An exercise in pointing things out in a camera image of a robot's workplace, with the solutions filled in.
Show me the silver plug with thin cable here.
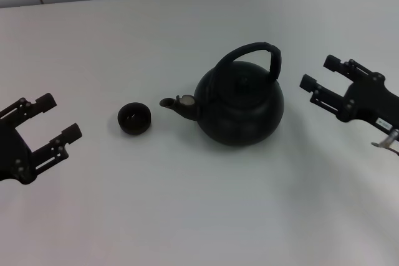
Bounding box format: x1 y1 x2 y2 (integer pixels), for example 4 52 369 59
370 128 399 157

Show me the small dark teacup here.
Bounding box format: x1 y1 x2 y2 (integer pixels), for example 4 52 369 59
117 102 152 136

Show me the black round teapot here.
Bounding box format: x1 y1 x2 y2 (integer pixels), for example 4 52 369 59
159 40 286 146

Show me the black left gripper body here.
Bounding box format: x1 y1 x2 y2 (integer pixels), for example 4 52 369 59
0 120 37 185

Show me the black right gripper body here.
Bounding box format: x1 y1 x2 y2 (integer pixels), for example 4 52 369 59
338 72 399 133

